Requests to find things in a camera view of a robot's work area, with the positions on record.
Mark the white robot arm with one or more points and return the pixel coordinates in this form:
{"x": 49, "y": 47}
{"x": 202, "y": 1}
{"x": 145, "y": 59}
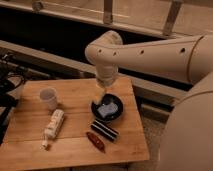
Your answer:
{"x": 187, "y": 141}

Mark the black round bowl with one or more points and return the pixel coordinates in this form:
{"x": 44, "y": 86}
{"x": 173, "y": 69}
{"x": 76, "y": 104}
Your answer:
{"x": 107, "y": 99}

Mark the black white striped block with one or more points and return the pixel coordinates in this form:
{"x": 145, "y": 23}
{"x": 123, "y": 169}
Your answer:
{"x": 104, "y": 130}

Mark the dark red oblong object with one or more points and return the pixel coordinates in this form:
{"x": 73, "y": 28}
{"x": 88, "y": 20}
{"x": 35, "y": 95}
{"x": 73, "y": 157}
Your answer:
{"x": 96, "y": 141}

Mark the translucent plastic cup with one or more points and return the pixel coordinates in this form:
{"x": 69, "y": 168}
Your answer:
{"x": 49, "y": 97}

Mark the white tube bottle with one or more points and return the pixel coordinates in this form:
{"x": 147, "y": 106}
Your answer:
{"x": 52, "y": 129}

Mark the wooden board table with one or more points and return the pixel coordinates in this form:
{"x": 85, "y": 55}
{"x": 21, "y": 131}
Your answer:
{"x": 22, "y": 145}

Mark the metal window frame rail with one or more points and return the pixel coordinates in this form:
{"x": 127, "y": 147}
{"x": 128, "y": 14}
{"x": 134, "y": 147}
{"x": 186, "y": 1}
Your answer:
{"x": 161, "y": 18}

